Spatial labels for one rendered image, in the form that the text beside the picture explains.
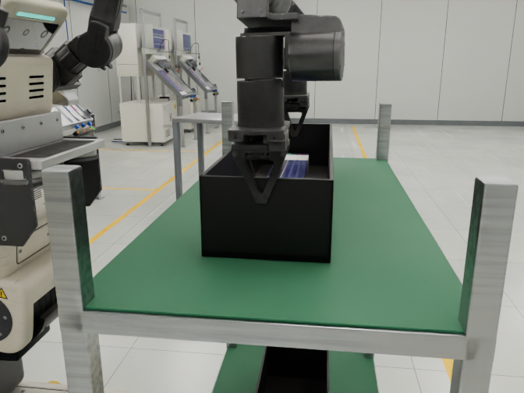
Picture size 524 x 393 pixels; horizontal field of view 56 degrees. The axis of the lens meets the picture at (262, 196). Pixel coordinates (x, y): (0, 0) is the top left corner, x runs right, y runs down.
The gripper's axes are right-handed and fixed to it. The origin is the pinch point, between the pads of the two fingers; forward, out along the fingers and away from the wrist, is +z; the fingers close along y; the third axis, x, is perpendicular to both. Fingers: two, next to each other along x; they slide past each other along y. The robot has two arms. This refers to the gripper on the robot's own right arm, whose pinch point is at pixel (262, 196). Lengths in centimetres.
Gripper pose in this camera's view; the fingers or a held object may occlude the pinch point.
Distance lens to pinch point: 62.7
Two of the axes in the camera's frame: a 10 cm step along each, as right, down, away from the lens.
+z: 0.1, 9.7, 2.5
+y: 1.3, -2.5, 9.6
